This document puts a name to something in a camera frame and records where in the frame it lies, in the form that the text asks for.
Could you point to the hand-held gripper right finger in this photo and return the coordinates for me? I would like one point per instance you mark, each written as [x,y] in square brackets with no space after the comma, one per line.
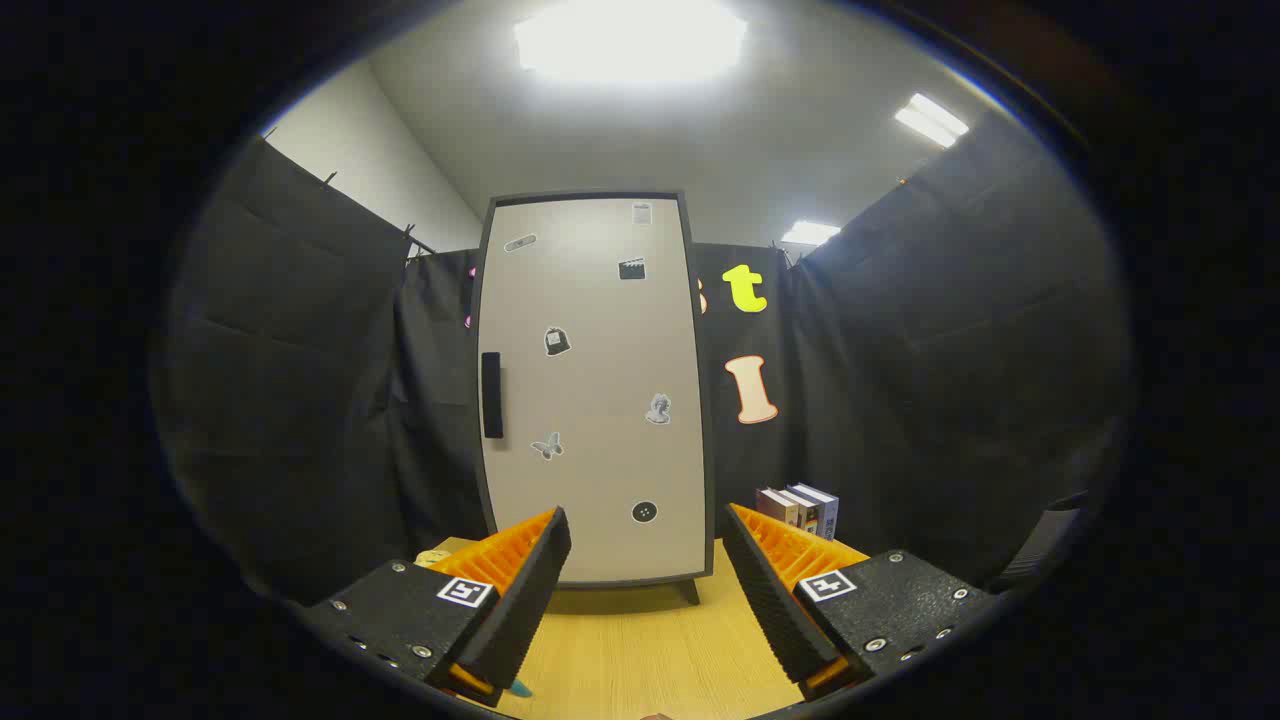
[765,590]

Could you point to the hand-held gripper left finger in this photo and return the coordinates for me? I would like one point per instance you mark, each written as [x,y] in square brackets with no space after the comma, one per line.
[530,590]

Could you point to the dark grey cabinet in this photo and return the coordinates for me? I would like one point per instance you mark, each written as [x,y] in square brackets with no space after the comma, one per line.
[690,592]

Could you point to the dark red book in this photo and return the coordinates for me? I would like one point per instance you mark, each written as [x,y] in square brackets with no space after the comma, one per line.
[775,505]

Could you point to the blue grey book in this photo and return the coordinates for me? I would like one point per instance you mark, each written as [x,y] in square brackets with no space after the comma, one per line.
[826,510]

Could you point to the yellow soft toy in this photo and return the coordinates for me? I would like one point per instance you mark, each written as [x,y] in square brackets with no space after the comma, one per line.
[432,558]

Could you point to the dark grey curved object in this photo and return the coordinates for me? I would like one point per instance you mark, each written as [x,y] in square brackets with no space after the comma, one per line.
[1040,545]

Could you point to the black backdrop cloth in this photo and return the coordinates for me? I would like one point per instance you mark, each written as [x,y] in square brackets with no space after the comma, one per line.
[300,400]

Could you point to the small ceiling light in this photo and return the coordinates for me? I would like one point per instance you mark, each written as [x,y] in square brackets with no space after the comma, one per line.
[810,233]

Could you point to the long ceiling light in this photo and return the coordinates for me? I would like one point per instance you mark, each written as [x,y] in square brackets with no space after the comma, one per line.
[932,120]

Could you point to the large ceiling light panel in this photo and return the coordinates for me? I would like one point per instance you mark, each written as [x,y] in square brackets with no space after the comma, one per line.
[630,40]

